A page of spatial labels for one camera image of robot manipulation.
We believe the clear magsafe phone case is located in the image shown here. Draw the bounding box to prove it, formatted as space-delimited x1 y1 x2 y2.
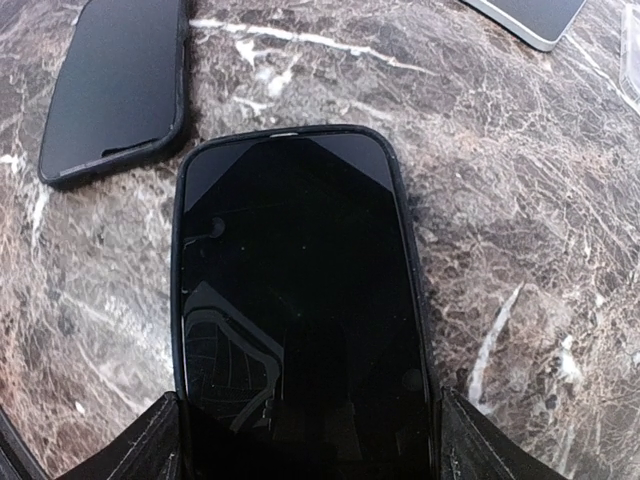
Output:
619 3 640 112

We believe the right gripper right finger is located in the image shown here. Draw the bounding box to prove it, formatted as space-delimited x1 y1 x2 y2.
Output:
439 388 564 480

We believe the black phone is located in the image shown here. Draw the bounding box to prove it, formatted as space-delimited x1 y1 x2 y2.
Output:
37 0 190 189
171 125 438 479

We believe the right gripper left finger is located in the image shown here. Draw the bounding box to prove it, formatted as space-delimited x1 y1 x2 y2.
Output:
60 392 183 480

